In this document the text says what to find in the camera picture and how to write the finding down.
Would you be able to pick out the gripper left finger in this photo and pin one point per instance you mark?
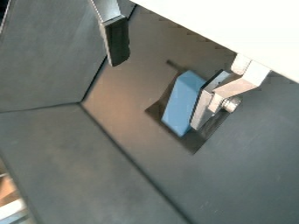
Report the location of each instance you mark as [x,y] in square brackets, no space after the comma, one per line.
[113,30]

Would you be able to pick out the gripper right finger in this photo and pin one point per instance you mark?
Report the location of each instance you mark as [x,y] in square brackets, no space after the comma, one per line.
[218,93]

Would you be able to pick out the blue rectangular block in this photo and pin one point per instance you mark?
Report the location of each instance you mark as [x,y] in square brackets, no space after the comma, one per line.
[177,111]

